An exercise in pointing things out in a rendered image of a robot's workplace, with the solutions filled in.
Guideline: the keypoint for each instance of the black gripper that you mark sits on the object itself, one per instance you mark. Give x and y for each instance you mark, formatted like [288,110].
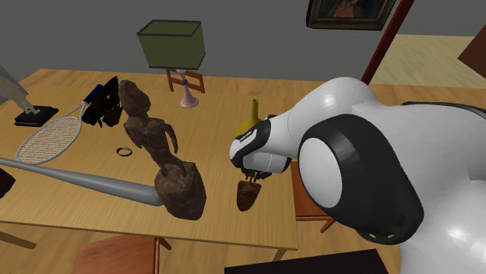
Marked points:
[256,174]

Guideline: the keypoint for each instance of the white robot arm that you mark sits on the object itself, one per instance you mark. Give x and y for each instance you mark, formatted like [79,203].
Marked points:
[436,159]

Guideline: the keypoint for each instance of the brown cup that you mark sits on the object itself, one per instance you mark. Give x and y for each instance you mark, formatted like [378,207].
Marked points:
[248,197]

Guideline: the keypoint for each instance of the wooden table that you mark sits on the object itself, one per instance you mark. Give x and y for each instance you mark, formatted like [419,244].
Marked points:
[212,151]

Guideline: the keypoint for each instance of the yellow narrow-necked vase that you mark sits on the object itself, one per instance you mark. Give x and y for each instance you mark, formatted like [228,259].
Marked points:
[243,126]

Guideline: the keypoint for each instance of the brown wooden chair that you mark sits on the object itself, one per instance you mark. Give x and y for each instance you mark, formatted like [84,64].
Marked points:
[195,81]
[303,205]
[114,256]

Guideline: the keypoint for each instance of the brown stone figure statue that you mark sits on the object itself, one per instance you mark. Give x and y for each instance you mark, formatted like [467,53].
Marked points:
[152,134]

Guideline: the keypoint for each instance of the green shade pink table lamp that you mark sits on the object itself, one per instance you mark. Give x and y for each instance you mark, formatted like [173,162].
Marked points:
[172,43]

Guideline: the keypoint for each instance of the grey baseball bat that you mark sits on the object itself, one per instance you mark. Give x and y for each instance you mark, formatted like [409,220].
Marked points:
[95,182]

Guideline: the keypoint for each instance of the black bag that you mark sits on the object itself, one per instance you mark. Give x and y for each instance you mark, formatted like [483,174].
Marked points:
[104,106]

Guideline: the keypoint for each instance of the white tennis racket blue grip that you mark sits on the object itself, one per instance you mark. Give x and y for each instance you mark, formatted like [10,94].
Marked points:
[49,142]

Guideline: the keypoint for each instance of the beige object on black base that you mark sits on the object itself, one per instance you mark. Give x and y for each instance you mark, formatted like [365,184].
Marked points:
[36,115]

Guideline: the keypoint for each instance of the brown wooden furniture piece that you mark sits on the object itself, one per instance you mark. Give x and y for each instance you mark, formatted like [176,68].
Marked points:
[476,57]

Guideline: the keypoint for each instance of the dark red door frame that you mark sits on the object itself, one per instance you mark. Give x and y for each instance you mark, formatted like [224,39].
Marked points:
[385,41]

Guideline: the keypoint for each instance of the dark framed wall picture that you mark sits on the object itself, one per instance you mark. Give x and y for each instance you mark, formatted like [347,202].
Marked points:
[349,13]

